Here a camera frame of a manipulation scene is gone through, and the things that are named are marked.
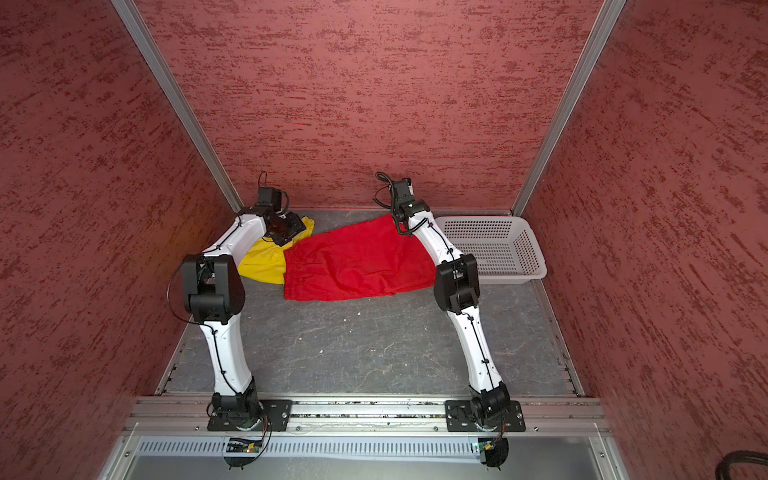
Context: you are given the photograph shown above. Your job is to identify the yellow shorts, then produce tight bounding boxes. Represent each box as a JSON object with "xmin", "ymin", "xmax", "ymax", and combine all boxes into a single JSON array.
[{"xmin": 238, "ymin": 217, "xmax": 315, "ymax": 285}]

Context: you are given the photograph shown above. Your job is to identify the red shorts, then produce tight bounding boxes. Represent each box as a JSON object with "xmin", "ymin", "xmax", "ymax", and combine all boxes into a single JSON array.
[{"xmin": 284, "ymin": 216, "xmax": 435, "ymax": 302}]

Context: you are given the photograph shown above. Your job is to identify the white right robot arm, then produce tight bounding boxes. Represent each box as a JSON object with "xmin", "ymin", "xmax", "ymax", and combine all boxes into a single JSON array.
[{"xmin": 390, "ymin": 194, "xmax": 511, "ymax": 431}]

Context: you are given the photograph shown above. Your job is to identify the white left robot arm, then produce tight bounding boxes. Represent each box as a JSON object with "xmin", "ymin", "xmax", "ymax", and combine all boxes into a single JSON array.
[{"xmin": 176, "ymin": 206, "xmax": 306, "ymax": 432}]

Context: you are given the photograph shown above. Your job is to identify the white plastic laundry basket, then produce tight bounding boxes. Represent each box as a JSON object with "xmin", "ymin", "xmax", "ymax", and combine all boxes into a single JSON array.
[{"xmin": 436, "ymin": 216, "xmax": 547, "ymax": 284}]

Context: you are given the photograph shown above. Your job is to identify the left small circuit board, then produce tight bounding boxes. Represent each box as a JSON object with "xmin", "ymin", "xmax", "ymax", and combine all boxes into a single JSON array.
[{"xmin": 226, "ymin": 437, "xmax": 264, "ymax": 454}]

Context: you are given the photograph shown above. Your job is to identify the small circuit board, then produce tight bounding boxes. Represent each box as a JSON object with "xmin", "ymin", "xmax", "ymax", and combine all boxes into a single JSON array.
[
  {"xmin": 226, "ymin": 437, "xmax": 264, "ymax": 454},
  {"xmin": 472, "ymin": 438, "xmax": 509, "ymax": 468}
]

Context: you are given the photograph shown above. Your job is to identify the right small circuit board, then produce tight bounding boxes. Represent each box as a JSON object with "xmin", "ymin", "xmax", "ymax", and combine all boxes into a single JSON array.
[{"xmin": 472, "ymin": 438, "xmax": 509, "ymax": 468}]

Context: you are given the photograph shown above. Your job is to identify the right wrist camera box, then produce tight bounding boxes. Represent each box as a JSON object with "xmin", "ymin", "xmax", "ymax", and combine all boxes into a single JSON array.
[{"xmin": 389, "ymin": 178, "xmax": 415, "ymax": 206}]

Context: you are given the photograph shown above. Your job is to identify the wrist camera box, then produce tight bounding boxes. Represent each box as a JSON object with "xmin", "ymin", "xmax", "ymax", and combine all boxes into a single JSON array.
[
  {"xmin": 257, "ymin": 186, "xmax": 287, "ymax": 212},
  {"xmin": 389, "ymin": 178, "xmax": 415, "ymax": 206}
]

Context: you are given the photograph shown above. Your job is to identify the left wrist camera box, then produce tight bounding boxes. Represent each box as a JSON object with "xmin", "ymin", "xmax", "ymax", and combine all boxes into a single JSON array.
[{"xmin": 257, "ymin": 186, "xmax": 287, "ymax": 212}]

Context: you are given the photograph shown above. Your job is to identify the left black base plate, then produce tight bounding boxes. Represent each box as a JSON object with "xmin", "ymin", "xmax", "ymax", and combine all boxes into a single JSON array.
[{"xmin": 207, "ymin": 399, "xmax": 293, "ymax": 433}]

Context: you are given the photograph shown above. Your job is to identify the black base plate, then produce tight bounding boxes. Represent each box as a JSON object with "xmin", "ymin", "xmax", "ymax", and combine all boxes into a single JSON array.
[
  {"xmin": 207, "ymin": 399, "xmax": 293, "ymax": 433},
  {"xmin": 444, "ymin": 399, "xmax": 526, "ymax": 433}
]

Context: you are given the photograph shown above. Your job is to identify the left aluminium corner post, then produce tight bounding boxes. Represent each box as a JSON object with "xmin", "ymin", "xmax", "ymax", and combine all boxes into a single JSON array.
[{"xmin": 111, "ymin": 0, "xmax": 244, "ymax": 211}]

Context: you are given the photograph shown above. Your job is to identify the aluminium corner post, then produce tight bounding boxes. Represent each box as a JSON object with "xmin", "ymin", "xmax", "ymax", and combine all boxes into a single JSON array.
[
  {"xmin": 111, "ymin": 0, "xmax": 244, "ymax": 211},
  {"xmin": 510, "ymin": 0, "xmax": 626, "ymax": 217}
]

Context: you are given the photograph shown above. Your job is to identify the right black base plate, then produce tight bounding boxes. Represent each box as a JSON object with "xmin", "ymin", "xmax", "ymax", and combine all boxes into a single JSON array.
[{"xmin": 444, "ymin": 399, "xmax": 526, "ymax": 433}]

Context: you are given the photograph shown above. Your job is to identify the aluminium front rail frame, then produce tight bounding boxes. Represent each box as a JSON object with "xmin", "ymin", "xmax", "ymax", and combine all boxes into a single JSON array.
[{"xmin": 100, "ymin": 394, "xmax": 629, "ymax": 479}]

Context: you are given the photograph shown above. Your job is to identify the right aluminium corner post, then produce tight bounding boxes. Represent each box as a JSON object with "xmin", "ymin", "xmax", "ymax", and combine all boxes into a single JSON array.
[{"xmin": 510, "ymin": 0, "xmax": 626, "ymax": 217}]

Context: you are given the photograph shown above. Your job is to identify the black cable bundle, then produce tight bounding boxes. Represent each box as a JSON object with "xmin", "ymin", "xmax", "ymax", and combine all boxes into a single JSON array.
[{"xmin": 715, "ymin": 449, "xmax": 768, "ymax": 480}]

